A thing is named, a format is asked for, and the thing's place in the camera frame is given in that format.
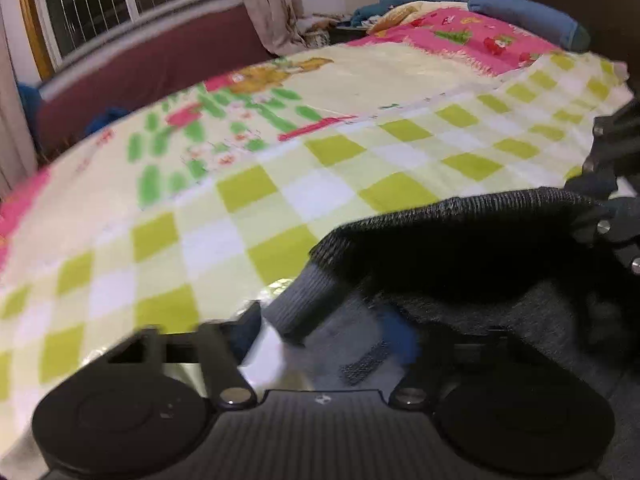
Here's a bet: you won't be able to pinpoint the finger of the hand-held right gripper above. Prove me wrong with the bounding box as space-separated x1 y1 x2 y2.
565 105 640 196
572 197 640 273

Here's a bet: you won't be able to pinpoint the beige curtain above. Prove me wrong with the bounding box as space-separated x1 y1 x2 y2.
227 0 308 57
0 10 40 198

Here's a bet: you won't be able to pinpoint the blue blanket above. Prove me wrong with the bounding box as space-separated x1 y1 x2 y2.
350 0 468 28

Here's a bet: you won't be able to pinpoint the cluttered bedside table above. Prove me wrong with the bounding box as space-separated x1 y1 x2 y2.
300 10 363 50

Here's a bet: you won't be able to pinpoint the blue pillow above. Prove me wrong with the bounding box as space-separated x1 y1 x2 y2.
467 0 591 52

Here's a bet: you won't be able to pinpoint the green checked blanket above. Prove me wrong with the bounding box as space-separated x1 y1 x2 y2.
0 52 631 461

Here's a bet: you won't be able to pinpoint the blue fabric item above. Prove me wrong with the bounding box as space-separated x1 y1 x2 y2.
84 106 132 137
16 82 44 133

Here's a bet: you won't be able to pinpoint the pink cartoon printed bedsheet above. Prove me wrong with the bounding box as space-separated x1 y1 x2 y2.
0 2 566 271

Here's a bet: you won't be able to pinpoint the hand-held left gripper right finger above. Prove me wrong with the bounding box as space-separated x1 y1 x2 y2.
377 310 533 409

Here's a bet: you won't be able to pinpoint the yellow printed cloth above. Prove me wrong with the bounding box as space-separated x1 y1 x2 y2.
367 2 441 36

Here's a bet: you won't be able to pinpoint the dark grey knit pants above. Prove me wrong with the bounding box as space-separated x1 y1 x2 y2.
262 187 640 480

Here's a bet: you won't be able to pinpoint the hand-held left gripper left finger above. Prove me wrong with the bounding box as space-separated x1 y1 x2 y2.
102 304 264 411

